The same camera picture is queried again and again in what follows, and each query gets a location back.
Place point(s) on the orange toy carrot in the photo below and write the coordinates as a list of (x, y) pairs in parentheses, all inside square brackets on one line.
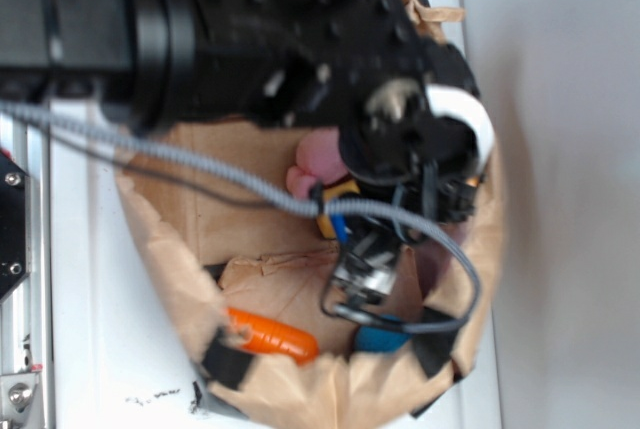
[(262, 335)]

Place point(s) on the black tape piece left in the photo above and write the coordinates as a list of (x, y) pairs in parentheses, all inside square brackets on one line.
[(225, 364)]

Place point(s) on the pink plush bunny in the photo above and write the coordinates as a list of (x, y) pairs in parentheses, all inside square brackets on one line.
[(317, 160)]

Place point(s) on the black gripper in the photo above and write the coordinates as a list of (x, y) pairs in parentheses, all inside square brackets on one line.
[(360, 66)]

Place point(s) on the black tape piece right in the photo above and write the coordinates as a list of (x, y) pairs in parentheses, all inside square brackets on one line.
[(433, 350)]

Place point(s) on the aluminium rail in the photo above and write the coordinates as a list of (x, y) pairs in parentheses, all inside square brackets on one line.
[(27, 363)]

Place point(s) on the brown paper bag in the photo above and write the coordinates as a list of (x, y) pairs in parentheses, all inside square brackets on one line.
[(205, 255)]

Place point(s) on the blue ball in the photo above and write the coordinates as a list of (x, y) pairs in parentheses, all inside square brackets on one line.
[(373, 340)]

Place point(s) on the black mounting bracket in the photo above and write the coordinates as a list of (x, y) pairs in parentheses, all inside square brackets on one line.
[(14, 225)]

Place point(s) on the black tape piece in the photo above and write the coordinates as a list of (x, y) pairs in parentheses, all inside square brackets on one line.
[(433, 350), (225, 364)]

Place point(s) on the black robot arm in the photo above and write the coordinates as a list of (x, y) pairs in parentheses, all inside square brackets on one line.
[(122, 70)]

